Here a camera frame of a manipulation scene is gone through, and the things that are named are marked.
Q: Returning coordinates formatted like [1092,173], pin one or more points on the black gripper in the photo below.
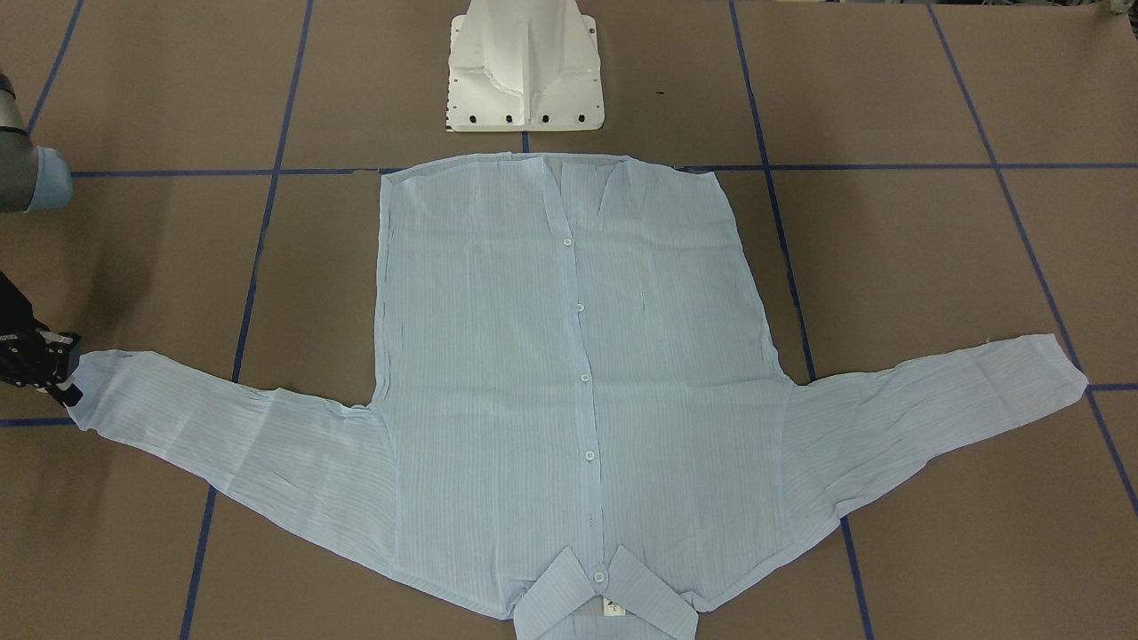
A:
[15,326]

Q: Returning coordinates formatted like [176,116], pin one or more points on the light blue button shirt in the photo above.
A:
[580,422]

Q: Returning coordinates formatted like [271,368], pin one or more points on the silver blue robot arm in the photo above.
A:
[33,179]

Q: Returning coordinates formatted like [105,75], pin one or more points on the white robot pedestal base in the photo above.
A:
[524,66]

